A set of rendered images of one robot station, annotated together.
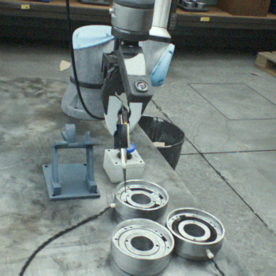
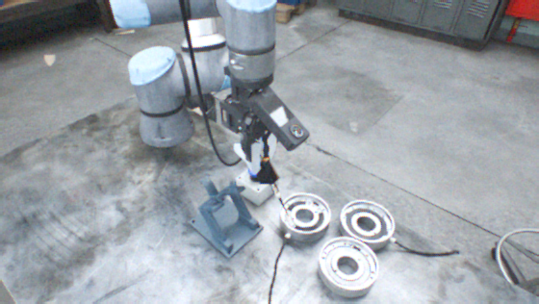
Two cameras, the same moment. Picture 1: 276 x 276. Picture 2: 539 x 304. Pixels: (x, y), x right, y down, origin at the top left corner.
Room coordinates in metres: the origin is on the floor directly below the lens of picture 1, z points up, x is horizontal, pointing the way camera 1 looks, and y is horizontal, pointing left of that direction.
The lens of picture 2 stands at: (0.43, 0.25, 1.39)
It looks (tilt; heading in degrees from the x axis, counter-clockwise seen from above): 40 degrees down; 334
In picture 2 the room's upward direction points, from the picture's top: straight up
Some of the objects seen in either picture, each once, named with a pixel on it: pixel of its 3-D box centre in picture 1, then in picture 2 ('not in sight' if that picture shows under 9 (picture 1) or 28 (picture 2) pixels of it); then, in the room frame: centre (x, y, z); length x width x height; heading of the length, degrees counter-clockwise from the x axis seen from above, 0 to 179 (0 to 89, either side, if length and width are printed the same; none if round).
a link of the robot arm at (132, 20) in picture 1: (130, 17); (250, 60); (0.89, 0.05, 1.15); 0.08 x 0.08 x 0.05
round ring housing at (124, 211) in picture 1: (140, 202); (304, 217); (0.80, -0.02, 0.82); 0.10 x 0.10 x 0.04
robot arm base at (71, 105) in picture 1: (90, 92); (165, 116); (1.26, 0.16, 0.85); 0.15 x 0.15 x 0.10
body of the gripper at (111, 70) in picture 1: (125, 59); (250, 101); (0.90, 0.05, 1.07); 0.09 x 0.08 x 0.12; 21
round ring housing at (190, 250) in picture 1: (193, 234); (365, 226); (0.73, -0.12, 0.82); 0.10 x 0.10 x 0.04
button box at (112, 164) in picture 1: (123, 163); (255, 182); (0.94, 0.03, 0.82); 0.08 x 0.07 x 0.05; 24
